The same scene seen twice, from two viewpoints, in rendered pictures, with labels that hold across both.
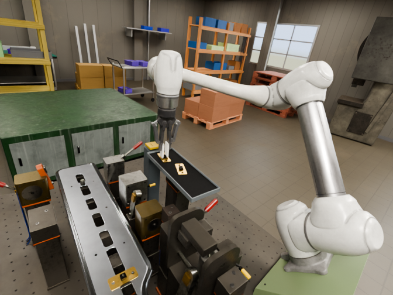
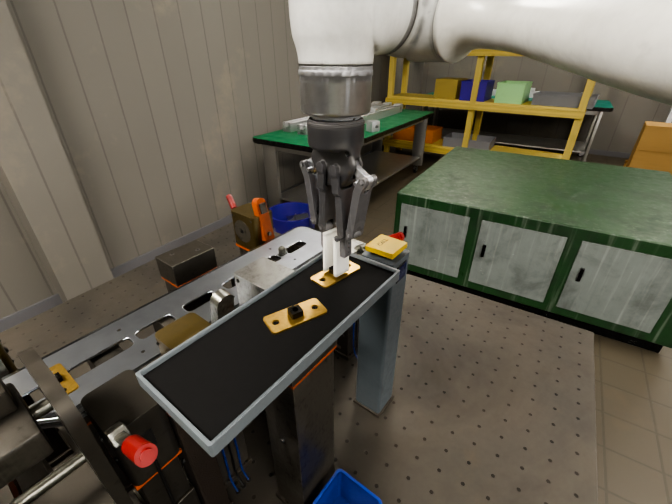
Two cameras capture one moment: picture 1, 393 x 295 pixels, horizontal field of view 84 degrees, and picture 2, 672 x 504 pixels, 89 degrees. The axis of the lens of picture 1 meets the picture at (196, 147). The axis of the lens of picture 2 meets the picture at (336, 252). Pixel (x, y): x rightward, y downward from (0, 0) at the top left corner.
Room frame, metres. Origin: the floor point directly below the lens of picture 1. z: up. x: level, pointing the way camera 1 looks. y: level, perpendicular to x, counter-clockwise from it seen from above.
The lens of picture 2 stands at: (0.77, -0.32, 1.48)
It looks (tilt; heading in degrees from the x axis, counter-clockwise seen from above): 30 degrees down; 77
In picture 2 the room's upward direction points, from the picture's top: straight up
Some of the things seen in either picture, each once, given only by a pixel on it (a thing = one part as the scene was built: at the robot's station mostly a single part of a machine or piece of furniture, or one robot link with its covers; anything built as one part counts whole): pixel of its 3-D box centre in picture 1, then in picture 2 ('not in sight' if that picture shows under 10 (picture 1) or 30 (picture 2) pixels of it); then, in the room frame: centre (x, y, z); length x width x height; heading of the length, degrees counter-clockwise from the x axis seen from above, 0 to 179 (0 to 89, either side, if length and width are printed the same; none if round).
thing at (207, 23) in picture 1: (217, 59); not in sight; (7.44, -0.29, 1.09); 2.37 x 0.64 x 2.19; 134
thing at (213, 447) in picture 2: (180, 170); (293, 317); (0.80, 0.06, 1.16); 0.37 x 0.14 x 0.02; 40
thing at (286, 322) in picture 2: (181, 168); (295, 312); (0.80, 0.05, 1.17); 0.08 x 0.04 x 0.01; 20
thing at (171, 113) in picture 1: (166, 116); (335, 151); (0.88, 0.14, 1.36); 0.08 x 0.07 x 0.09; 122
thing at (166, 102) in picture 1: (167, 99); (335, 92); (0.88, 0.14, 1.43); 0.09 x 0.09 x 0.06
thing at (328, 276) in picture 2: (164, 156); (336, 270); (0.88, 0.14, 1.17); 0.08 x 0.04 x 0.01; 32
